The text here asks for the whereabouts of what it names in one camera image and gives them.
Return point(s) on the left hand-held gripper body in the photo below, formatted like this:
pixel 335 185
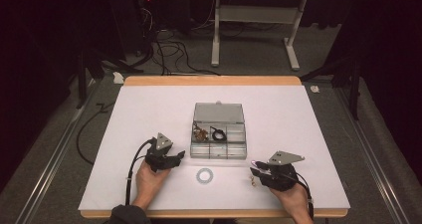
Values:
pixel 157 156

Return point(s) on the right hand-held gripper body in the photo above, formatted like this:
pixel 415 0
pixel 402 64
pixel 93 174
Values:
pixel 280 177

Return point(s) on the clear plastic compartment box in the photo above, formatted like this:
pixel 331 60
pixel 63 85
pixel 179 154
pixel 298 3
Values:
pixel 219 144

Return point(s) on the person's right hand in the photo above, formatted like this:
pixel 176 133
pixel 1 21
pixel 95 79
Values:
pixel 293 200

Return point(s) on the person's left hand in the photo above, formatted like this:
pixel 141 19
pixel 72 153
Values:
pixel 149 184

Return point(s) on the white table cover sheet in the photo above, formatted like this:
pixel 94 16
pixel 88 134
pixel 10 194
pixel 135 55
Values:
pixel 166 104

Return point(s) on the white paper scrap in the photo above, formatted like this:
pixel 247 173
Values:
pixel 118 78

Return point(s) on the small white floor marker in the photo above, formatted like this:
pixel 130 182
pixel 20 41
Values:
pixel 314 89

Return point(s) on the black metal stand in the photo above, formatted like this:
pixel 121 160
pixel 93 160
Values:
pixel 355 91
pixel 82 81

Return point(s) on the dark computer tower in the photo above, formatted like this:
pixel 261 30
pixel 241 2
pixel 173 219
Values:
pixel 146 15

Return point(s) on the metal floor rail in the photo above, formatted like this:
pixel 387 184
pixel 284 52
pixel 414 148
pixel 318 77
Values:
pixel 49 168
pixel 375 171

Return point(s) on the white metal desk frame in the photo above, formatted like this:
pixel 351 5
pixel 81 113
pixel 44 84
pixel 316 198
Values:
pixel 215 35

